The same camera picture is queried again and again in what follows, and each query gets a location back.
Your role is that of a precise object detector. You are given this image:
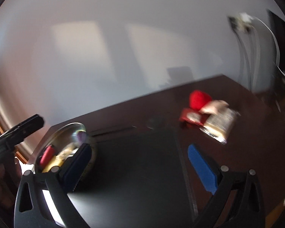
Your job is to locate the cracker pack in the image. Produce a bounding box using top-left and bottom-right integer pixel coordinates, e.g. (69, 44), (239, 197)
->
(55, 144), (78, 161)
(200, 108), (240, 145)

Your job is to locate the red thread spool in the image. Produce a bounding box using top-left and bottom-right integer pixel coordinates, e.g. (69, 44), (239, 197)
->
(40, 145), (55, 169)

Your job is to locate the purple thread spool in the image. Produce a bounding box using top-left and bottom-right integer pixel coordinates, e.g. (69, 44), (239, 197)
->
(76, 130), (87, 147)

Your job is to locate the red snack packet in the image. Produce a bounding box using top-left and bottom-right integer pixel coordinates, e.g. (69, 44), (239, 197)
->
(179, 108), (210, 127)

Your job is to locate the beige snack packet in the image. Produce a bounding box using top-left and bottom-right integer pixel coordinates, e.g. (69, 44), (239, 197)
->
(199, 100), (229, 114)

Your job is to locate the person left hand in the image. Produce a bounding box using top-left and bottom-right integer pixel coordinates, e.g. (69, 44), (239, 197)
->
(0, 164), (16, 208)

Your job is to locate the stainless steel bowl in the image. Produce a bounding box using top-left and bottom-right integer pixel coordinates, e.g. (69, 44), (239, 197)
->
(34, 123), (97, 176)

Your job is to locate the red knit cloth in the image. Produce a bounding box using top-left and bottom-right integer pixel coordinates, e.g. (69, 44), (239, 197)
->
(189, 90), (212, 111)

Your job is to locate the white charger cable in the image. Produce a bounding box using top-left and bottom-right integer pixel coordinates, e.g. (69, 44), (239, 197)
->
(250, 15), (285, 133)

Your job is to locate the black power cable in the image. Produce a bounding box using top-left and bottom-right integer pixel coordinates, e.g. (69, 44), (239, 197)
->
(234, 29), (254, 91)

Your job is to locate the wall power outlet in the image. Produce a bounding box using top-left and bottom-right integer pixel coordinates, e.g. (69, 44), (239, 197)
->
(227, 12), (254, 33)

